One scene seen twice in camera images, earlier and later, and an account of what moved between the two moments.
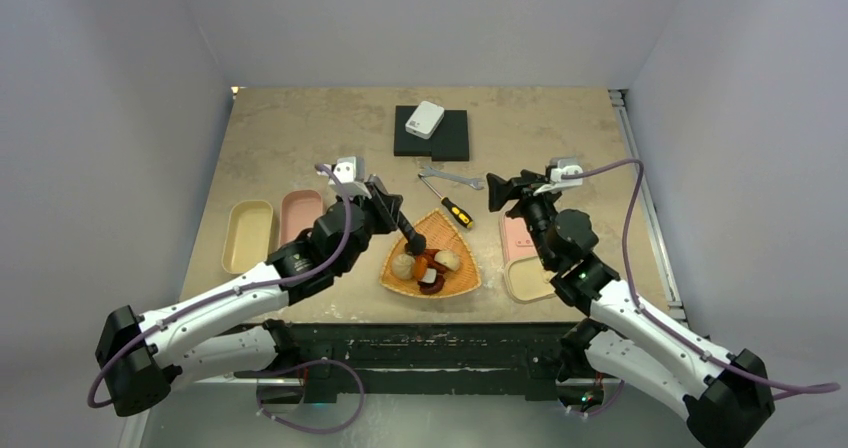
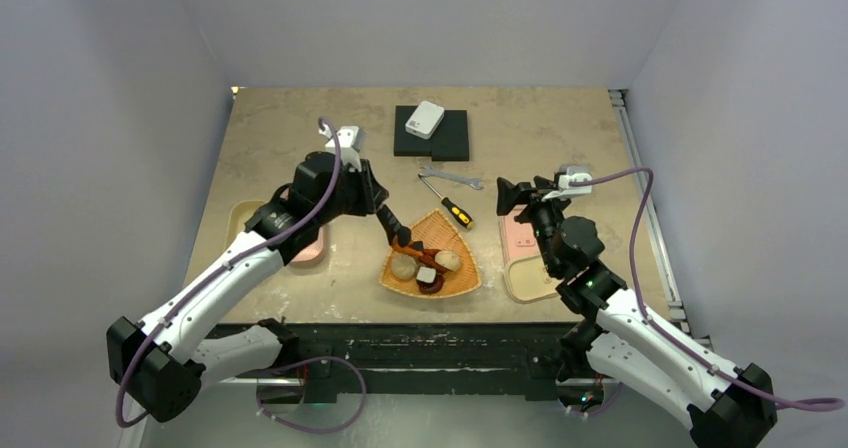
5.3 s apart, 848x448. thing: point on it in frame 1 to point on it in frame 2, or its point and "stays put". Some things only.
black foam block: x=448 y=142 stays put
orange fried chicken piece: x=420 y=266 to x=429 y=254
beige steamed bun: x=402 y=266 stays put
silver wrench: x=429 y=172 stays put
